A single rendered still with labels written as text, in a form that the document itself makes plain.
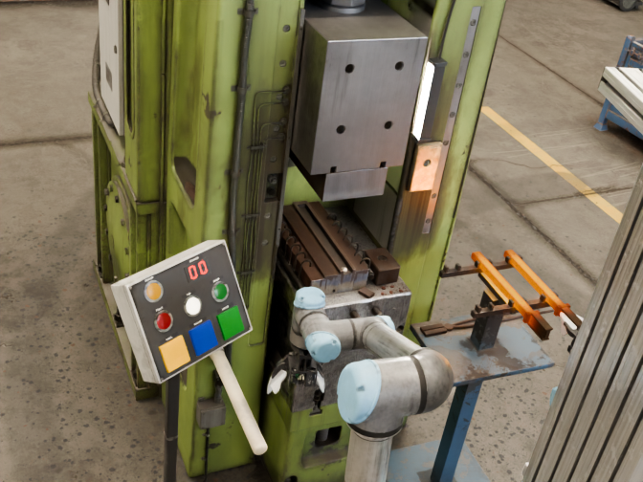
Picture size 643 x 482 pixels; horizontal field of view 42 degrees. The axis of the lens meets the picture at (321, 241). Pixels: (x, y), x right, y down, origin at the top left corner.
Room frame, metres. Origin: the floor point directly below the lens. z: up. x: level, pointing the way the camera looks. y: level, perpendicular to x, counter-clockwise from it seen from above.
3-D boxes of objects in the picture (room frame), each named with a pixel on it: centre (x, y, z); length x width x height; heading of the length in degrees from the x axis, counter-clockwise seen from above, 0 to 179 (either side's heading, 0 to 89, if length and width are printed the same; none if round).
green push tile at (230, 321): (1.82, 0.22, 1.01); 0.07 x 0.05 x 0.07; 142
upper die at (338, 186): (2.33, 0.02, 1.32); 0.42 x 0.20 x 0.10; 27
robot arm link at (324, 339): (1.55, -0.05, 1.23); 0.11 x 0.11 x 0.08; 21
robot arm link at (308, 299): (1.63, 0.01, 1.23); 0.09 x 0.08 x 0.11; 21
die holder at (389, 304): (2.37, -0.02, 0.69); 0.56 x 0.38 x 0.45; 27
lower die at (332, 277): (2.33, 0.02, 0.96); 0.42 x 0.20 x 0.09; 27
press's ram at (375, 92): (2.35, -0.02, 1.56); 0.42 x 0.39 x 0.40; 27
